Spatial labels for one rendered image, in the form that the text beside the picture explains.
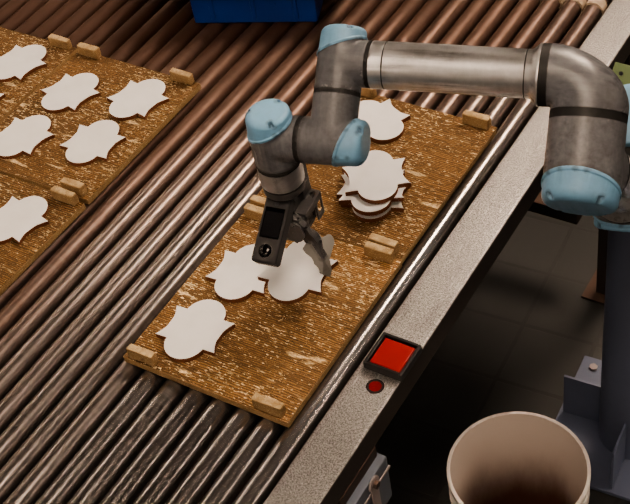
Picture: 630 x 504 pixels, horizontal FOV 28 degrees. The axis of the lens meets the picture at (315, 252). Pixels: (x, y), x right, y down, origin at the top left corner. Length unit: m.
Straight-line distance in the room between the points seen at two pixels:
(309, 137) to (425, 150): 0.62
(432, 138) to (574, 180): 0.75
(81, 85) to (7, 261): 0.54
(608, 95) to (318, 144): 0.44
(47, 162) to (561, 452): 1.28
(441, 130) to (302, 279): 0.55
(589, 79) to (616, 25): 1.00
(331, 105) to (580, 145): 0.39
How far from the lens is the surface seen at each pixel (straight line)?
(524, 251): 3.63
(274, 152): 1.99
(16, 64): 3.02
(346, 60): 1.97
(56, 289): 2.46
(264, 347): 2.22
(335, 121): 1.96
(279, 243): 2.07
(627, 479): 3.14
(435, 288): 2.30
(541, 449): 2.87
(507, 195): 2.46
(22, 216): 2.60
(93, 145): 2.71
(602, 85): 1.89
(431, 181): 2.47
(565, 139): 1.88
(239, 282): 2.32
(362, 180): 2.42
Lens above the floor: 2.60
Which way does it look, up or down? 45 degrees down
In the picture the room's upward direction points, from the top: 11 degrees counter-clockwise
